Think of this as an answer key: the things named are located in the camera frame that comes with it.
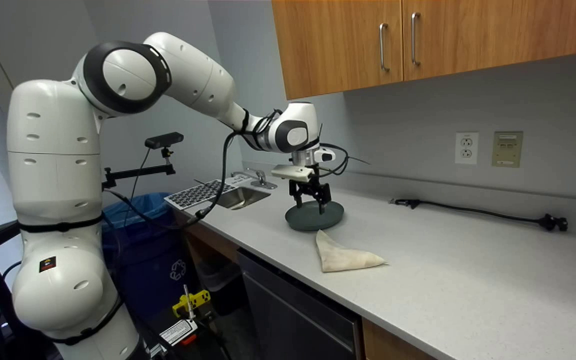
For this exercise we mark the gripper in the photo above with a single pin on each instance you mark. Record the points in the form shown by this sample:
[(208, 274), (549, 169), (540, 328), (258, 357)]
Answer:
[(310, 187)]

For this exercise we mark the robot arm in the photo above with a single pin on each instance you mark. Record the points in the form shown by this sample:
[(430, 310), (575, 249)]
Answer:
[(55, 165)]

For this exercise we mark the folded beige towel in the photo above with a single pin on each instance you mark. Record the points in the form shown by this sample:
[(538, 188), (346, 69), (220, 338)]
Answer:
[(340, 257)]

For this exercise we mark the round grey-green plate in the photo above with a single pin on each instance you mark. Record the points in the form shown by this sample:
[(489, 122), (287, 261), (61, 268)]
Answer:
[(308, 219)]

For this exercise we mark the silver tap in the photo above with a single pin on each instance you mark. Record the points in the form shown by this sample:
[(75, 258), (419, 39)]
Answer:
[(258, 177)]

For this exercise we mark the steel sink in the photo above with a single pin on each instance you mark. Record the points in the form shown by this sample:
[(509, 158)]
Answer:
[(240, 197)]

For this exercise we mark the dark dishwasher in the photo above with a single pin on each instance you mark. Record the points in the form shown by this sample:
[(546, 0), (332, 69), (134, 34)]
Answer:
[(293, 310)]

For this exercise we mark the white keyboard with dark keys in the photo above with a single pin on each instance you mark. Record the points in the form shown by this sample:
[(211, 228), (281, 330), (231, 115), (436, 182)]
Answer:
[(198, 194)]

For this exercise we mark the black waste bin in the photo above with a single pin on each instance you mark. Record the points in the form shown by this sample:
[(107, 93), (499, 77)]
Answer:
[(220, 285)]

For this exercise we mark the yellow clamp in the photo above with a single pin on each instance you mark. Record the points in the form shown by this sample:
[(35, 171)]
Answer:
[(191, 301)]

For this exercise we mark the wooden cabinet door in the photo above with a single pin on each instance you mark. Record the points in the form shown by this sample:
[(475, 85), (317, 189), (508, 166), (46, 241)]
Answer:
[(333, 45), (508, 30)]

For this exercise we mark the blue recycling bin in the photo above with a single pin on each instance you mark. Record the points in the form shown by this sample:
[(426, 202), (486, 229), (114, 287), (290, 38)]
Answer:
[(143, 250)]

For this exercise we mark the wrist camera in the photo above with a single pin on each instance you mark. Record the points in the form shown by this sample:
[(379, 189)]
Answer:
[(292, 172)]

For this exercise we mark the camera on mount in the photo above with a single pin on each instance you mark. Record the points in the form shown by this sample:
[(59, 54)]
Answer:
[(164, 140)]

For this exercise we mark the white wall socket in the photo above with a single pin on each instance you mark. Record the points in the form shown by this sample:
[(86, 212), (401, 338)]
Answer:
[(466, 148)]

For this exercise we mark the beige switch plate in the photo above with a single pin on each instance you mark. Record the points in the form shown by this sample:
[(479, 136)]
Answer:
[(507, 149)]

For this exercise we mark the wooden wall cabinet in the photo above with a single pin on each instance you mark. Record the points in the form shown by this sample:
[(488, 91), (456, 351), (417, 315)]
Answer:
[(458, 35)]

